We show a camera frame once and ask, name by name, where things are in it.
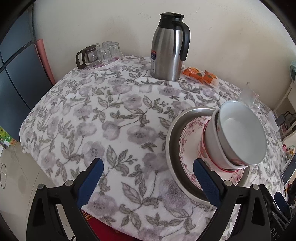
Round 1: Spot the strawberry pattern red-rimmed bowl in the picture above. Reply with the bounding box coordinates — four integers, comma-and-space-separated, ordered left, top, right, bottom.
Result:
197, 119, 243, 173

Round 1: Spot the light blue bowl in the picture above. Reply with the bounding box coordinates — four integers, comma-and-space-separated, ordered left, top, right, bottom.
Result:
216, 100, 267, 166

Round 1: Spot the large stainless steel plate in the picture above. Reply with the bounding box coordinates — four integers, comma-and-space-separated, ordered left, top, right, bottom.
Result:
165, 107, 251, 207

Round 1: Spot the pink floral plate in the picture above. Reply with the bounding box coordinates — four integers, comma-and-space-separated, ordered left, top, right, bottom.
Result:
179, 116, 244, 189

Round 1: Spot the white square bowl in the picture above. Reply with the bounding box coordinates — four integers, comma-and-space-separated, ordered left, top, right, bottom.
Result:
203, 109, 248, 172

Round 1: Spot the smartphone on stand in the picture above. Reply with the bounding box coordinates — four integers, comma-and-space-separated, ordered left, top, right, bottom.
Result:
281, 154, 295, 185

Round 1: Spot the black charger adapter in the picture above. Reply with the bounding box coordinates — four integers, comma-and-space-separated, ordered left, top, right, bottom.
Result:
276, 113, 289, 126

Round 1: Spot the clear glass mug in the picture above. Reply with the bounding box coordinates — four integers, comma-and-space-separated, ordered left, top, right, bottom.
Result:
238, 82, 261, 114

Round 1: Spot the floral purple tablecloth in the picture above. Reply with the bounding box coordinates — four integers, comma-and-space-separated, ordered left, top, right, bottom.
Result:
19, 54, 290, 241

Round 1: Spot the orange snack packet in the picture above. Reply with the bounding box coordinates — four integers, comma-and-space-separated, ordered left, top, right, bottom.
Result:
201, 70, 219, 87
183, 67, 203, 80

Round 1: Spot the round white tray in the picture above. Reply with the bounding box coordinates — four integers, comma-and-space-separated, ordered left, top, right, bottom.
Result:
79, 52, 123, 72

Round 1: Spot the clear drinking glass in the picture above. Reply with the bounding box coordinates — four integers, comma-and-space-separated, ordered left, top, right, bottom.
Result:
108, 42, 121, 58
99, 47, 112, 63

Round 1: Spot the pink rolled mat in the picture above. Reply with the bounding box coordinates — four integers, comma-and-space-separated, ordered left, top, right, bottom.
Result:
35, 39, 56, 85

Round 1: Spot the stainless steel thermos jug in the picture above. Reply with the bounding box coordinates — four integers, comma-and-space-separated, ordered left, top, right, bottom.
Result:
151, 12, 191, 81

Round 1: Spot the glass teapot black handle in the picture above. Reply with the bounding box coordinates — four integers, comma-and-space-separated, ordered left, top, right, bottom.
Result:
75, 45, 101, 69

